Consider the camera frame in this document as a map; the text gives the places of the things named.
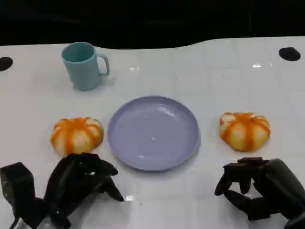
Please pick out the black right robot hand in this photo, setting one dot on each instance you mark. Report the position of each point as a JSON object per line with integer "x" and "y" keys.
{"x": 278, "y": 181}

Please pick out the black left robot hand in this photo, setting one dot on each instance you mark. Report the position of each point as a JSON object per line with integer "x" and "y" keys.
{"x": 71, "y": 179}

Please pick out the orange and white bread roll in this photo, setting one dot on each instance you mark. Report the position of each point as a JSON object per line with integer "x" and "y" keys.
{"x": 76, "y": 136}
{"x": 245, "y": 131}

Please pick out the lilac plate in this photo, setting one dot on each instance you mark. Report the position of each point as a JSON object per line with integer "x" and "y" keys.
{"x": 152, "y": 124}

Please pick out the pale green mug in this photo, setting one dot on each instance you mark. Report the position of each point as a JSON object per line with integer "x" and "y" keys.
{"x": 82, "y": 71}

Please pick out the black table grommet hole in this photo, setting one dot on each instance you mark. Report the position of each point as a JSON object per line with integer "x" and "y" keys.
{"x": 289, "y": 54}
{"x": 4, "y": 64}

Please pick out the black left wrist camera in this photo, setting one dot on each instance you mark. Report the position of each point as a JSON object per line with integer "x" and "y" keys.
{"x": 16, "y": 183}

